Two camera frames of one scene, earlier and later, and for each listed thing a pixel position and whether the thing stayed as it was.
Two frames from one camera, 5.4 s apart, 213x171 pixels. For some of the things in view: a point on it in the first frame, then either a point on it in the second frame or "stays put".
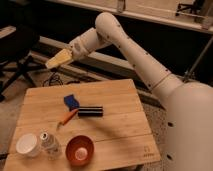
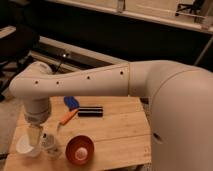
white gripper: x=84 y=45 → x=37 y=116
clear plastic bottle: x=50 y=147 stays put
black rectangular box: x=90 y=111 stays put
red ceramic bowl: x=79 y=150 stays put
